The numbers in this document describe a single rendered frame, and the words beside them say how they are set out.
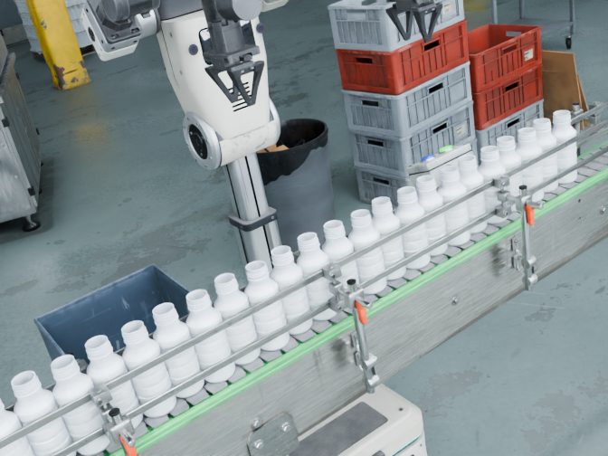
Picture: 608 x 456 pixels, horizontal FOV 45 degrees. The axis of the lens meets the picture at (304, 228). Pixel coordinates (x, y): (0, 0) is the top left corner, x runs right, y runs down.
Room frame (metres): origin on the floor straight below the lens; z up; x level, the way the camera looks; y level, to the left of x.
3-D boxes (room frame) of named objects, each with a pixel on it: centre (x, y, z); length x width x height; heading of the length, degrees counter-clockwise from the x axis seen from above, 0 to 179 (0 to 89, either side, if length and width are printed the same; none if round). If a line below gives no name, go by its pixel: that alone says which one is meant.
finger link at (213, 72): (1.33, 0.07, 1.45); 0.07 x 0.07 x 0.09; 30
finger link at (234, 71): (1.30, 0.05, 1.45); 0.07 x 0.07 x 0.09; 30
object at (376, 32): (3.87, -0.70, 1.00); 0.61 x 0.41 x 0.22; 128
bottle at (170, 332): (1.05, 0.25, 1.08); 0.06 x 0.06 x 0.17
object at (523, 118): (4.31, -1.25, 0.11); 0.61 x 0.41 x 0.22; 123
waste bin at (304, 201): (3.38, 0.02, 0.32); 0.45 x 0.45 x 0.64
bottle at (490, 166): (1.43, -0.41, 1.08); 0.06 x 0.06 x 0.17
